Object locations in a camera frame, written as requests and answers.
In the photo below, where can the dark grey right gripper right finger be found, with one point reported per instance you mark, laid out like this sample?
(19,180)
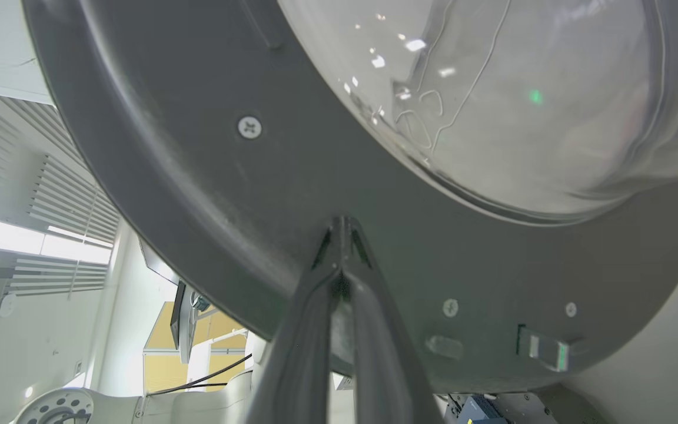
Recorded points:
(383,365)

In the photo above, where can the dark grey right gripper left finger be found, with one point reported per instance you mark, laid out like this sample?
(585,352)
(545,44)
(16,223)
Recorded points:
(301,359)

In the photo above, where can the grey washing machine door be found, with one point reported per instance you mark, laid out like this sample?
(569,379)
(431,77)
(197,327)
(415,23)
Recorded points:
(209,176)

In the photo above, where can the blue electronics box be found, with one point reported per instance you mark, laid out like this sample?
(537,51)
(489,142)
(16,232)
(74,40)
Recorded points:
(479,411)

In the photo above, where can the dark flat monitor screen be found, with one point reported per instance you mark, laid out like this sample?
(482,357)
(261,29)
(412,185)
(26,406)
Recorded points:
(179,318)

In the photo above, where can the yellow partition panel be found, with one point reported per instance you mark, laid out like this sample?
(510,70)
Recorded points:
(162,368)

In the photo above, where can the round white wall sensor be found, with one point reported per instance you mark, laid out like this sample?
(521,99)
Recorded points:
(7,305)

